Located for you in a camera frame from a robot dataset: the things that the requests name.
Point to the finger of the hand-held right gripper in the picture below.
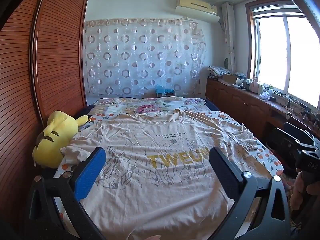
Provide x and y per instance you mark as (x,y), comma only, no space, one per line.
(300,132)

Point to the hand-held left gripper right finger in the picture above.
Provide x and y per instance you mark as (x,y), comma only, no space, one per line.
(226,175)

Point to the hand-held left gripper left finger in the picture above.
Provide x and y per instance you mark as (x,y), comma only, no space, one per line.
(90,173)

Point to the beige printed t-shirt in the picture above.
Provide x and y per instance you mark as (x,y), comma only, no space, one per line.
(150,192)

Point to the person's right hand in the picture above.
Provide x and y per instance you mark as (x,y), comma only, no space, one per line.
(298,195)

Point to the black chair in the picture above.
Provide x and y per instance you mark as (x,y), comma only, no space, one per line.
(280,142)

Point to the orange fruit print bed sheet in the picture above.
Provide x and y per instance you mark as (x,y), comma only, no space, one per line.
(267,158)

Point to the yellow plush toy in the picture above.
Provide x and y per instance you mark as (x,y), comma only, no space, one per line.
(55,135)

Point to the long wooden cabinet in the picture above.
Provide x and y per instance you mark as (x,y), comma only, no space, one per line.
(240,102)

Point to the bed with floral quilt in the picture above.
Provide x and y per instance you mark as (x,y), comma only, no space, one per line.
(212,106)

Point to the window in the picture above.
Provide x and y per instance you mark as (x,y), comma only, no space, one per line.
(272,55)

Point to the pink floral quilt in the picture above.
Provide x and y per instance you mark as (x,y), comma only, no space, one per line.
(147,108)

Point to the cardboard box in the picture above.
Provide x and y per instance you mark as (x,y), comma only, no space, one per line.
(228,79)

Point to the stack of folded cloths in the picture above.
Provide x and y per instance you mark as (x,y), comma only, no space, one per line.
(217,71)

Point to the blue cloth bundle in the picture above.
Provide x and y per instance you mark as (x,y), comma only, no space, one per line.
(163,90)

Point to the white window curtain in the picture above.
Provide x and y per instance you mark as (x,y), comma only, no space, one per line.
(228,35)

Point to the brown slatted wooden wardrobe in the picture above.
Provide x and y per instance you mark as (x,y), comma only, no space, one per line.
(57,55)

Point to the sheer circle-patterned curtain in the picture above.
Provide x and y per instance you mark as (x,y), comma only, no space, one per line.
(145,55)

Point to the cream wall air conditioner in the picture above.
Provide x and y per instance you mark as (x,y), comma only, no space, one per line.
(197,10)

